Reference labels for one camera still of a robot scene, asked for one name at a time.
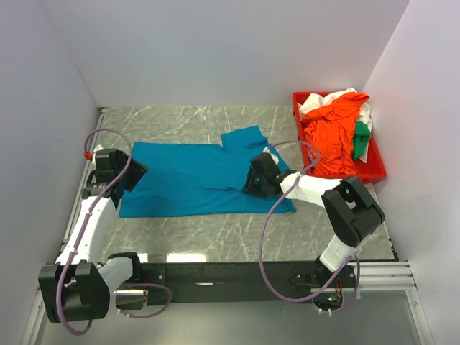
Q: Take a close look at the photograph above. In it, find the white t shirt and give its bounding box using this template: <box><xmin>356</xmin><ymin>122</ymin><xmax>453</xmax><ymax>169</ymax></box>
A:
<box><xmin>298</xmin><ymin>86</ymin><xmax>374</xmax><ymax>165</ymax></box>

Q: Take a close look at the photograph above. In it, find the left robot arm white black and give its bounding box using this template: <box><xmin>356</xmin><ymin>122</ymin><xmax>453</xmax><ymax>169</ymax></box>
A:
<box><xmin>38</xmin><ymin>149</ymin><xmax>147</xmax><ymax>323</ymax></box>

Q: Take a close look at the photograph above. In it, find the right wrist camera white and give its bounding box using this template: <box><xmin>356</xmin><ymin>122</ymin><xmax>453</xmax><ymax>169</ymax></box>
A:
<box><xmin>263</xmin><ymin>147</ymin><xmax>280</xmax><ymax>165</ymax></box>

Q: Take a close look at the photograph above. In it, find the orange t shirt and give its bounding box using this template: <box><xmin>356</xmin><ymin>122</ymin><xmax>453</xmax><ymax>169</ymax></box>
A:
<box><xmin>301</xmin><ymin>92</ymin><xmax>369</xmax><ymax>175</ymax></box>

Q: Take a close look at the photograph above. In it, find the red plastic bin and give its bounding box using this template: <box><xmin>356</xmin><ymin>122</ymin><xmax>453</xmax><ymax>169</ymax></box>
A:
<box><xmin>292</xmin><ymin>91</ymin><xmax>386</xmax><ymax>183</ymax></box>

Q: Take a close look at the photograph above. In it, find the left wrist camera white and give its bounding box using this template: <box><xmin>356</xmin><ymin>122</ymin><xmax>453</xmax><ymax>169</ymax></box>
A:
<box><xmin>83</xmin><ymin>144</ymin><xmax>103</xmax><ymax>165</ymax></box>

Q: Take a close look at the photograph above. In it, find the blue t shirt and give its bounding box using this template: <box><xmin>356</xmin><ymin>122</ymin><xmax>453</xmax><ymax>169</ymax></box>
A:
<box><xmin>119</xmin><ymin>126</ymin><xmax>277</xmax><ymax>219</ymax></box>

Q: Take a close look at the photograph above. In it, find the black base beam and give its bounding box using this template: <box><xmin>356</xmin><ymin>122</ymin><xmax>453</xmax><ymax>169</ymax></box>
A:
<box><xmin>115</xmin><ymin>261</ymin><xmax>358</xmax><ymax>311</ymax></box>

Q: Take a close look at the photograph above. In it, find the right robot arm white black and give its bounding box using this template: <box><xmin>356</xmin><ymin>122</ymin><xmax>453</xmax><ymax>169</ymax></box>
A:
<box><xmin>243</xmin><ymin>152</ymin><xmax>385</xmax><ymax>287</ymax></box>

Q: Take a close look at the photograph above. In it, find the green t shirt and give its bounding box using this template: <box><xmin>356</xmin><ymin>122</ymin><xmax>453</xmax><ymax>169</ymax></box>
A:
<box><xmin>352</xmin><ymin>121</ymin><xmax>372</xmax><ymax>162</ymax></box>

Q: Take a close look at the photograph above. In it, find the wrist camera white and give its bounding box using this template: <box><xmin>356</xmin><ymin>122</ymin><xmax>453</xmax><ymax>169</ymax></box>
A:
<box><xmin>83</xmin><ymin>144</ymin><xmax>103</xmax><ymax>165</ymax></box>
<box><xmin>263</xmin><ymin>147</ymin><xmax>280</xmax><ymax>165</ymax></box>

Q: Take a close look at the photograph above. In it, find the aluminium rail frame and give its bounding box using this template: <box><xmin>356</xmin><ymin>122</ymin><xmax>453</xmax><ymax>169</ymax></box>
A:
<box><xmin>21</xmin><ymin>106</ymin><xmax>432</xmax><ymax>345</ymax></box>

